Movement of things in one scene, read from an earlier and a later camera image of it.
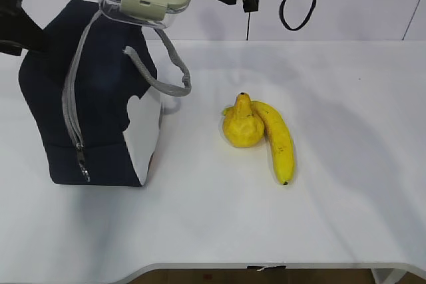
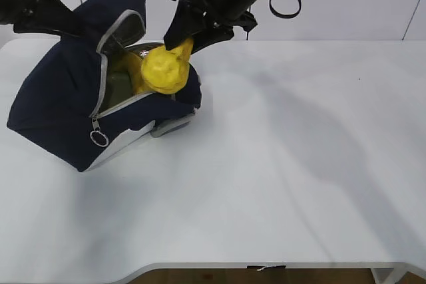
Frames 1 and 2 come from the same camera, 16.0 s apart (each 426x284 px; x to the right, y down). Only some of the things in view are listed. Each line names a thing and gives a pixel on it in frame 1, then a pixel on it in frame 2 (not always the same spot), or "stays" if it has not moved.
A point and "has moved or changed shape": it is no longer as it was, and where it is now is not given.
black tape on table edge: x=261 y=267 stays
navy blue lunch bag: x=79 y=87 has moved or changed shape
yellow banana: x=281 y=140 to x=131 y=63
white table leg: x=388 y=275 stays
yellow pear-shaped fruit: x=242 y=126 to x=166 y=70
